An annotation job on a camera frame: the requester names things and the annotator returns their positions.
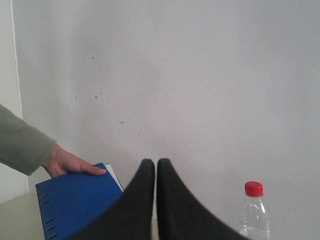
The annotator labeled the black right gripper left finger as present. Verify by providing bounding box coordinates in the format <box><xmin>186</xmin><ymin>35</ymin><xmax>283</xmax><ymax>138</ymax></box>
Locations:
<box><xmin>66</xmin><ymin>158</ymin><xmax>155</xmax><ymax>240</ymax></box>

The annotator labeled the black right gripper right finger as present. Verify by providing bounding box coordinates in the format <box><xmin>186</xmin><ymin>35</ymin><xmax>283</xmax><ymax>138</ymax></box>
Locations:
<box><xmin>156</xmin><ymin>158</ymin><xmax>246</xmax><ymax>240</ymax></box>

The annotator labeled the blue ring binder notebook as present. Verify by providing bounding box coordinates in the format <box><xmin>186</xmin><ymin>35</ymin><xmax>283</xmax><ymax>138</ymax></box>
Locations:
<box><xmin>35</xmin><ymin>162</ymin><xmax>123</xmax><ymax>240</ymax></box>

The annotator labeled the clear plastic water bottle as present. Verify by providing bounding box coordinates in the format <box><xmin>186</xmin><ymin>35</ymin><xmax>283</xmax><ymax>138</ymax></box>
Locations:
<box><xmin>239</xmin><ymin>181</ymin><xmax>274</xmax><ymax>240</ymax></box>

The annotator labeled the green sleeved forearm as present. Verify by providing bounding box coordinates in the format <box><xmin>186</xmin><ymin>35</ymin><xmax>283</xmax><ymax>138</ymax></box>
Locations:
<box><xmin>0</xmin><ymin>105</ymin><xmax>57</xmax><ymax>176</ymax></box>

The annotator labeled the person's open bare hand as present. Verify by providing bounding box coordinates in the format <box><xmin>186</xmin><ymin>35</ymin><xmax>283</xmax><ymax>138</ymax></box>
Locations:
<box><xmin>41</xmin><ymin>144</ymin><xmax>107</xmax><ymax>178</ymax></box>

